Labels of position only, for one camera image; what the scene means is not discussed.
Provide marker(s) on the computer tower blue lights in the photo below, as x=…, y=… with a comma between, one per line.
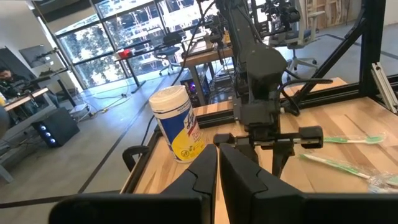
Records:
x=57, y=127

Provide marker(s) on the white office chair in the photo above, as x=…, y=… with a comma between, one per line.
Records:
x=298, y=37

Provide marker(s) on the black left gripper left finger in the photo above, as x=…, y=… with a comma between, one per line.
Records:
x=124, y=211

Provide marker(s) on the blue toothbrush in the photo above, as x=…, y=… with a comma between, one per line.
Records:
x=385, y=188

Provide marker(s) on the red box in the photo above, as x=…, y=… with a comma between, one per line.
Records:
x=125, y=53

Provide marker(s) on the Lysol wipes canister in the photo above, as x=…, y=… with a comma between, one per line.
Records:
x=177, y=124

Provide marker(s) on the green toothbrush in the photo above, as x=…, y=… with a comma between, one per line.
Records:
x=351, y=140
x=342, y=166

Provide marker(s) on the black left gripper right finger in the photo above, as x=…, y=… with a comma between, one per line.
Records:
x=280, y=208

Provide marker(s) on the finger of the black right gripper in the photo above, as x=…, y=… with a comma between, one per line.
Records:
x=248, y=151
x=281, y=158

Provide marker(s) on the wooden desk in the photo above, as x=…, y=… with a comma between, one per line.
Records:
x=205, y=56

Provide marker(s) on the person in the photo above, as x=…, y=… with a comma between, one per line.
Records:
x=12, y=84

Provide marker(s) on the aluminium extrusion bar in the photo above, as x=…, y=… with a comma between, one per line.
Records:
x=384, y=87

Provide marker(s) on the computer tower purple light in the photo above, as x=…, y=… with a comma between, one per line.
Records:
x=191, y=90

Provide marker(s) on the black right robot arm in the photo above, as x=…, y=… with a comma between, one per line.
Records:
x=264, y=68

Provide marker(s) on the dark office chair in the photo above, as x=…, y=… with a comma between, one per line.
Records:
x=169, y=51

